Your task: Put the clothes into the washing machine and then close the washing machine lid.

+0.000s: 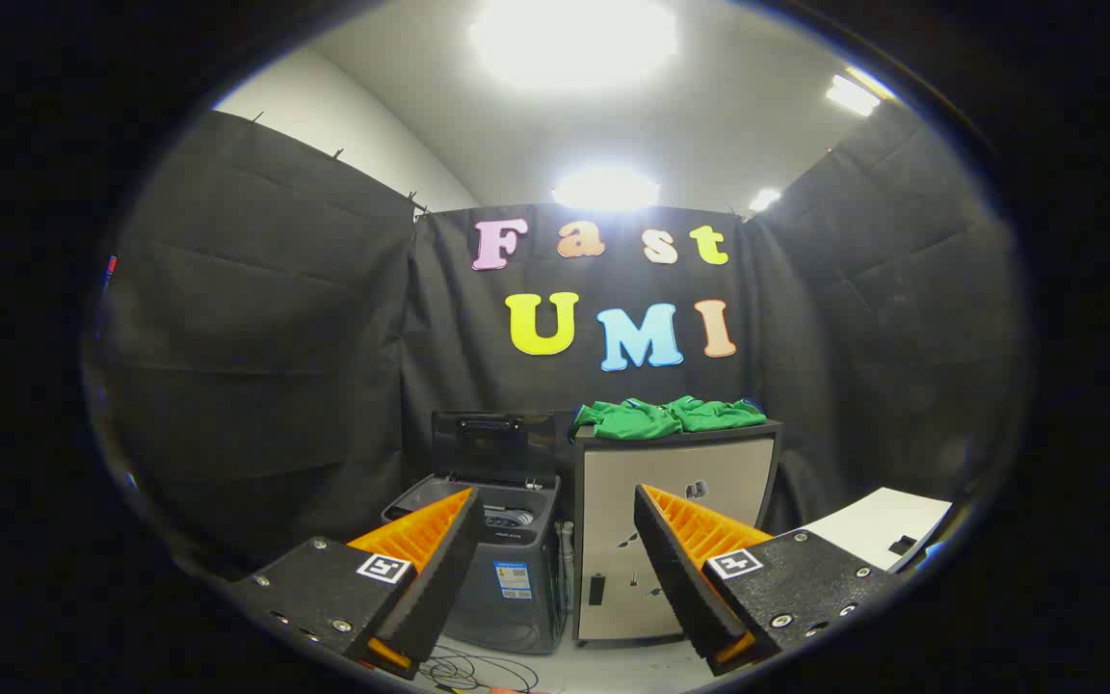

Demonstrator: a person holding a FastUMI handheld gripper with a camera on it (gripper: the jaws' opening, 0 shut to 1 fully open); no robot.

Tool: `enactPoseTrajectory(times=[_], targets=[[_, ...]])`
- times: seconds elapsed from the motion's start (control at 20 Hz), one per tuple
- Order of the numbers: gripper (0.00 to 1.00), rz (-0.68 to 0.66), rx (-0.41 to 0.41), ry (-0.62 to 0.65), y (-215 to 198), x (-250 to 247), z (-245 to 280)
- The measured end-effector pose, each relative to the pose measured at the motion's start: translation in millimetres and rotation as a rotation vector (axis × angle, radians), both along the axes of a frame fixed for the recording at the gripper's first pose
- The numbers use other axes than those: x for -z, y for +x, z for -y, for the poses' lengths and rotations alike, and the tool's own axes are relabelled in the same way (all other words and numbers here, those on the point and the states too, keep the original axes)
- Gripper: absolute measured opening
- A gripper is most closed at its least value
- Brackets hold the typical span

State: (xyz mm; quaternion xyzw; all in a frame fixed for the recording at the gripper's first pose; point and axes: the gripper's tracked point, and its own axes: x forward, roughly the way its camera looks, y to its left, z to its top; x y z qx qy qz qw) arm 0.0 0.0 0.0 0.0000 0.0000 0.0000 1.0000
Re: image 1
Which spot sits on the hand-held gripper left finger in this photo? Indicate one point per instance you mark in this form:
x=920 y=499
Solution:
x=439 y=578

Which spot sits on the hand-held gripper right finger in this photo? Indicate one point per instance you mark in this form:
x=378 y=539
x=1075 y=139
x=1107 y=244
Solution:
x=680 y=569

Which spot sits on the dark grey washing machine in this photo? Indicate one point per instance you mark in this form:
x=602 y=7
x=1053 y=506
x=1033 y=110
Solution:
x=516 y=607

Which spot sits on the dark washing machine lid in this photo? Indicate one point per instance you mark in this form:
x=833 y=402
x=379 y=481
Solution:
x=497 y=448

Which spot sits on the green polo shirt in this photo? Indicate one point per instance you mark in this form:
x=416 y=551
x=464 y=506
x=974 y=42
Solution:
x=661 y=416

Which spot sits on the beige cabinet with dark top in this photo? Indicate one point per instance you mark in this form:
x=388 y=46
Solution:
x=613 y=501

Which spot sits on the white board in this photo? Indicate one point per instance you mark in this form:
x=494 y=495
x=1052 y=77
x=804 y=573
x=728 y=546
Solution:
x=873 y=525

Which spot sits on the black backdrop cloth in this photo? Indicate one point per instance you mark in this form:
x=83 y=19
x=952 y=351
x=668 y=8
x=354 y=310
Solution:
x=276 y=337

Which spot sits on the ceiling light panel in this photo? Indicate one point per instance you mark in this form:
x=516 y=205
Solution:
x=852 y=94
x=764 y=200
x=605 y=190

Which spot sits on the large round ceiling light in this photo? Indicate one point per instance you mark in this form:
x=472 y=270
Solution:
x=574 y=39

